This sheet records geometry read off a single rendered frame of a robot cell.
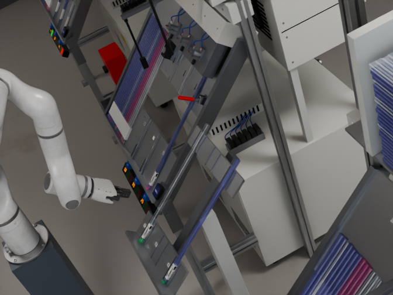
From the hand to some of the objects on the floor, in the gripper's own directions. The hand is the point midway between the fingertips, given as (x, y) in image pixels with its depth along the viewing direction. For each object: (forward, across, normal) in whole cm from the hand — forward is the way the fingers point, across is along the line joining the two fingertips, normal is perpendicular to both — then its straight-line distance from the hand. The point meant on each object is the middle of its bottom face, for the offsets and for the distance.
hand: (124, 192), depth 252 cm
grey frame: (+80, +25, +28) cm, 89 cm away
